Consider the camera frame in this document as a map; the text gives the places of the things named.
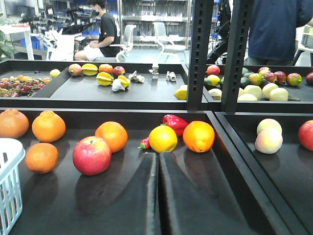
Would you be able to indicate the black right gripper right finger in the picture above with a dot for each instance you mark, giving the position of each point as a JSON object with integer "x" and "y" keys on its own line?
{"x": 199, "y": 198}

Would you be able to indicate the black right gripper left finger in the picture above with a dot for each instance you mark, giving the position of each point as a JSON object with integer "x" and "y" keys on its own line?
{"x": 120, "y": 201}

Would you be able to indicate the light blue plastic basket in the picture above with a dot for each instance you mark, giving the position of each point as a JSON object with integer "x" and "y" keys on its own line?
{"x": 12, "y": 153}

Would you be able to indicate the orange near tray edge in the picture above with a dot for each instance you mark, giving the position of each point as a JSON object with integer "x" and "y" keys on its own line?
{"x": 199, "y": 136}

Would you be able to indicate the red chili pepper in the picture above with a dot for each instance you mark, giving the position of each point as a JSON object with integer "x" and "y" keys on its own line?
{"x": 144, "y": 144}

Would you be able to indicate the yellow orange citrus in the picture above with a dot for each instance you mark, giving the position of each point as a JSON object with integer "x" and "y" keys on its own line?
{"x": 163, "y": 138}

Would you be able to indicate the pink red apple middle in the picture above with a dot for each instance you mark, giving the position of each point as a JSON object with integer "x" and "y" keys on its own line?
{"x": 92, "y": 155}

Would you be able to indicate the red bell pepper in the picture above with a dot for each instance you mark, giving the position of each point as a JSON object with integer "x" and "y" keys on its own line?
{"x": 178, "y": 124}

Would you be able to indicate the orange beside middle apple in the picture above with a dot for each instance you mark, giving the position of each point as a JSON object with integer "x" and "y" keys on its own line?
{"x": 114, "y": 134}

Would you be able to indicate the peach front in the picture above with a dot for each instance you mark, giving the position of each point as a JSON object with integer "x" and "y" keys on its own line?
{"x": 268, "y": 141}

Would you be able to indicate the yellow lemon front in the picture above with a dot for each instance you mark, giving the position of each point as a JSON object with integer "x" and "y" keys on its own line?
{"x": 181, "y": 94}

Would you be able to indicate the small orange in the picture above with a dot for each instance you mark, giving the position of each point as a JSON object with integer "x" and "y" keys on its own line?
{"x": 41, "y": 158}

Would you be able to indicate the knobbed orange right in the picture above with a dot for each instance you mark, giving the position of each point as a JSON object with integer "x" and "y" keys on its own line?
{"x": 48, "y": 127}

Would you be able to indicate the knobbed orange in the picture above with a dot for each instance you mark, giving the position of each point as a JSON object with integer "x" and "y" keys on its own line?
{"x": 13, "y": 124}
{"x": 48, "y": 127}

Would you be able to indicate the red apple right tray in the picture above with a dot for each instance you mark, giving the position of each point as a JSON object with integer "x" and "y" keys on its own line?
{"x": 305, "y": 135}

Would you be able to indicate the white garlic bulb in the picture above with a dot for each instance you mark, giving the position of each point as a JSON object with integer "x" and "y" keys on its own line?
{"x": 117, "y": 86}

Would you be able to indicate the yellow star fruit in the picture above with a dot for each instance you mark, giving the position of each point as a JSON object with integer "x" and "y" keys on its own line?
{"x": 104, "y": 79}

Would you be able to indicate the knobbed orange left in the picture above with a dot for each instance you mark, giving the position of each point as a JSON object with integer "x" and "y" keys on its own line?
{"x": 13, "y": 124}

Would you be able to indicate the white office chair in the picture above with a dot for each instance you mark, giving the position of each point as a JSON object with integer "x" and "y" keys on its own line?
{"x": 167, "y": 45}

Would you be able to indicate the pile of small tomatoes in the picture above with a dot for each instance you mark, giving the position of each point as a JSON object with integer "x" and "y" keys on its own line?
{"x": 21, "y": 86}

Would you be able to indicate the standing person blue shirt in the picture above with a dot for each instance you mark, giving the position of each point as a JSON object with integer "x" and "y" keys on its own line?
{"x": 272, "y": 33}

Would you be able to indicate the green potted plant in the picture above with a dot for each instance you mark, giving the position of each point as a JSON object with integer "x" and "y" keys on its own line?
{"x": 6, "y": 47}

